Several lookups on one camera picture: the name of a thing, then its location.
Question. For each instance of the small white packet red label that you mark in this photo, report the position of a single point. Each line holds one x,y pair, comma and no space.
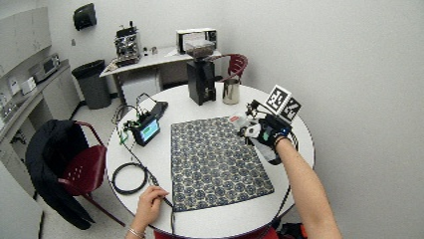
237,120

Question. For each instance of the white cube with black markers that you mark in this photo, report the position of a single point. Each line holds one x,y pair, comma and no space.
282,103

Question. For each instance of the steel milk pitcher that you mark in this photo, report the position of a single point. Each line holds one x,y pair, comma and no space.
230,92

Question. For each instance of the blue patterned placemat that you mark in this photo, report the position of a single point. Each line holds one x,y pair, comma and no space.
216,162

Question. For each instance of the red chair with jacket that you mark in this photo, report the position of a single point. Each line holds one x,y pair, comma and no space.
85,169

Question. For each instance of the black coffee grinder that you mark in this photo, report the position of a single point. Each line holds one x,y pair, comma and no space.
201,79

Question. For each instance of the small screen device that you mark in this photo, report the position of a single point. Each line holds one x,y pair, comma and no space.
148,130

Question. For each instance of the black box device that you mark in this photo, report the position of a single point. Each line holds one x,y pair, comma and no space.
160,109

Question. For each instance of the black jacket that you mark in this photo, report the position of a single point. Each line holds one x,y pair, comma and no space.
51,159

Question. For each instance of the white cabinet under side table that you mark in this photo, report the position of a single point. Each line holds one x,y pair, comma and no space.
140,87

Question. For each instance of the white box appliance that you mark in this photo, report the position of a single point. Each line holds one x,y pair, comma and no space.
197,37

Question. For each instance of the white side table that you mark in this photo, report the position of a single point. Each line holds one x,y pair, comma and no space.
152,59

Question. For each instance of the black and red bag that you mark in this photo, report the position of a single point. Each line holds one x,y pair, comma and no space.
294,231

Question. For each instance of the grey trash bin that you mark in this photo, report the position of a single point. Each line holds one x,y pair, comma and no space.
93,86

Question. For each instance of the espresso machine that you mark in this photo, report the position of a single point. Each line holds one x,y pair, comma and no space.
128,46

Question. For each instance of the grey counter cabinet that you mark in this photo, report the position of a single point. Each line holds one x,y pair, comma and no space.
54,96

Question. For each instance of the white container on counter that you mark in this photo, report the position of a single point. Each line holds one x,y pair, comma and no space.
28,85

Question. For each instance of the grey microwave oven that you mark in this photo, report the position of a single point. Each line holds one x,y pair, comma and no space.
46,68

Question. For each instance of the black wall dispenser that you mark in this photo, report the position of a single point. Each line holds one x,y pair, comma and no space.
84,16

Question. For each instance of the grey wall cabinet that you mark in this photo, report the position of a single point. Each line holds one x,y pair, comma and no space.
22,36

